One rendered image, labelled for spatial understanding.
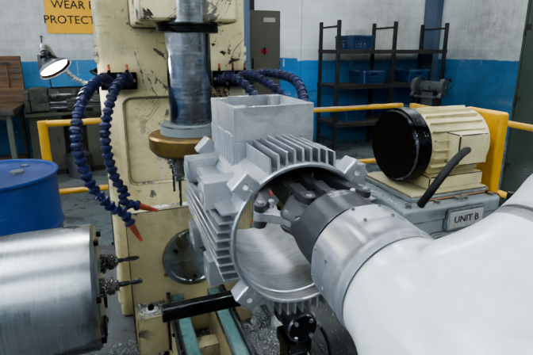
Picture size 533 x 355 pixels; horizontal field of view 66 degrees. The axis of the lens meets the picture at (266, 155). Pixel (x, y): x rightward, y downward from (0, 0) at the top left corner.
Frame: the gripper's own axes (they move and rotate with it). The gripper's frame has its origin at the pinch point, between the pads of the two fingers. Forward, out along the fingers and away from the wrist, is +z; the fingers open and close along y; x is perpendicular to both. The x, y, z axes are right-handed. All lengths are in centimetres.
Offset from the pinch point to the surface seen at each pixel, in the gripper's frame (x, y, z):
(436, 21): 0, -478, 512
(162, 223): 31, 9, 42
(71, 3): -6, 57, 553
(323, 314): 61, -31, 33
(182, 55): -8.3, 4.6, 36.4
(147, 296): 49, 14, 40
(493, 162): 18, -74, 28
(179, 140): 7.2, 6.4, 31.4
